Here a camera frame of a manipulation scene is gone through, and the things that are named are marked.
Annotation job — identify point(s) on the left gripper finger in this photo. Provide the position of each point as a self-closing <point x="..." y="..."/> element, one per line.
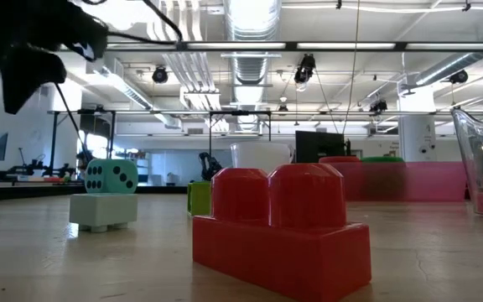
<point x="88" y="35"/>
<point x="32" y="75"/>

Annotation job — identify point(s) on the green foam die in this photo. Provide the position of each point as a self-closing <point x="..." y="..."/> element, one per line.
<point x="382" y="159"/>

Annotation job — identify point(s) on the black idle robot arm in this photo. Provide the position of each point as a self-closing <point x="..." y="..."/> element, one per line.
<point x="208" y="165"/>

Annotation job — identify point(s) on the black spotlight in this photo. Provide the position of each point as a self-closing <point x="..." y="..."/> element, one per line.
<point x="282" y="109"/>
<point x="304" y="69"/>
<point x="159" y="74"/>
<point x="377" y="106"/>
<point x="458" y="76"/>

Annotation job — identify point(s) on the person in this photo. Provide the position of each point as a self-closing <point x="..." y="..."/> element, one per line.
<point x="85" y="158"/>

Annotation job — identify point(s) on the teal foam die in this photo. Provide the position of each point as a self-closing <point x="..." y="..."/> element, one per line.
<point x="109" y="186"/>

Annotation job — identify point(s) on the pale teal toy cube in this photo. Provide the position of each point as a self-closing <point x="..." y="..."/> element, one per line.
<point x="103" y="209"/>

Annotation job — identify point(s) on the lime green toy cube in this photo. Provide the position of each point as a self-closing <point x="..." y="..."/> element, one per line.
<point x="199" y="199"/>

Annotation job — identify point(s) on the black light bar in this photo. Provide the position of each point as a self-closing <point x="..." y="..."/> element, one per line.
<point x="292" y="46"/>

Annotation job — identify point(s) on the white cup with face print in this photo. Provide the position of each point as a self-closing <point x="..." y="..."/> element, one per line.
<point x="258" y="157"/>

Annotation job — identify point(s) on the black computer monitor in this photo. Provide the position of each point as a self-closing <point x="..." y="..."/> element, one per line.
<point x="319" y="144"/>

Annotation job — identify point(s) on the red foam die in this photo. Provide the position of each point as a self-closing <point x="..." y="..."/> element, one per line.
<point x="340" y="159"/>

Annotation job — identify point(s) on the white round column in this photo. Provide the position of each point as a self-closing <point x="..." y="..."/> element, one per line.
<point x="415" y="138"/>

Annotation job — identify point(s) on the pink plastic tray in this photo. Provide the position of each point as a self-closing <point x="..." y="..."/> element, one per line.
<point x="430" y="180"/>

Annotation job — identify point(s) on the black frame stand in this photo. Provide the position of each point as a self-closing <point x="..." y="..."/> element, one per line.
<point x="53" y="138"/>
<point x="210" y="138"/>

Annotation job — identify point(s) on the silver ventilation duct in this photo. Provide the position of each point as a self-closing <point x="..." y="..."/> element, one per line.
<point x="252" y="67"/>

